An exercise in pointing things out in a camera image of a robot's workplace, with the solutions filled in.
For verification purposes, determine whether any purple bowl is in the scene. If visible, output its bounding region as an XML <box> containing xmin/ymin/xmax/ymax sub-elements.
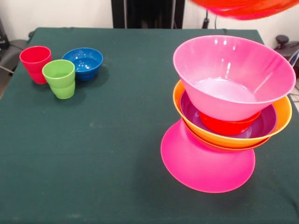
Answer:
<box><xmin>180</xmin><ymin>90</ymin><xmax>278</xmax><ymax>139</ymax></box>

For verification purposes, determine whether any small red bowl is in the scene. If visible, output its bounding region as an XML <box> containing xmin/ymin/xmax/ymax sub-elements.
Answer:
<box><xmin>199</xmin><ymin>111</ymin><xmax>262</xmax><ymax>136</ymax></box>

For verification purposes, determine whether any pink bowl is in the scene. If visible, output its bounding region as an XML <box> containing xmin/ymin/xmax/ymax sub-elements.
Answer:
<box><xmin>173</xmin><ymin>35</ymin><xmax>297</xmax><ymax>122</ymax></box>
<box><xmin>160</xmin><ymin>119</ymin><xmax>256</xmax><ymax>194</ymax></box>

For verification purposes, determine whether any deep red-orange bowl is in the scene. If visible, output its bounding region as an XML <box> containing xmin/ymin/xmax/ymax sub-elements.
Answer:
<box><xmin>182</xmin><ymin>119</ymin><xmax>272</xmax><ymax>153</ymax></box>

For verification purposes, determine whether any green cup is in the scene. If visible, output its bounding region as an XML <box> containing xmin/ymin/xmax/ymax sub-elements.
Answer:
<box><xmin>42</xmin><ymin>59</ymin><xmax>76</xmax><ymax>100</ymax></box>

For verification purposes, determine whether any orange bowl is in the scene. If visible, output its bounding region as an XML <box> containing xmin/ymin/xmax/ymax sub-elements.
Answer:
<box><xmin>172</xmin><ymin>79</ymin><xmax>293</xmax><ymax>149</ymax></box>

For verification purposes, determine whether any shallow red-orange bowl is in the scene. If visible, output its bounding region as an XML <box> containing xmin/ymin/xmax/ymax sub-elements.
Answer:
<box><xmin>189</xmin><ymin>0</ymin><xmax>299</xmax><ymax>21</ymax></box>

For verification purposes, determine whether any dark green tablecloth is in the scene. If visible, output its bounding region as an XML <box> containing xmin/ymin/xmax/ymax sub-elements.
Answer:
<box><xmin>0</xmin><ymin>27</ymin><xmax>299</xmax><ymax>224</ymax></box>

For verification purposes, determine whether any blue bowl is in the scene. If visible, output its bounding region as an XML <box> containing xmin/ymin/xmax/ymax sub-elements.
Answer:
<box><xmin>62</xmin><ymin>47</ymin><xmax>104</xmax><ymax>81</ymax></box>

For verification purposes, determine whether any red cup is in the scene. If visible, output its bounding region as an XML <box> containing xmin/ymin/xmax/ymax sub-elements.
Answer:
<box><xmin>19</xmin><ymin>46</ymin><xmax>52</xmax><ymax>84</ymax></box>

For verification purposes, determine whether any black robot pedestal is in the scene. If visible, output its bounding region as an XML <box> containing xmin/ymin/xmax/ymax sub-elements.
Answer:
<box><xmin>111</xmin><ymin>0</ymin><xmax>185</xmax><ymax>29</ymax></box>

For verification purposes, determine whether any black cable with plug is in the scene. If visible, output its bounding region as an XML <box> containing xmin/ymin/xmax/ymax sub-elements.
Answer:
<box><xmin>202</xmin><ymin>10</ymin><xmax>210</xmax><ymax>29</ymax></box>

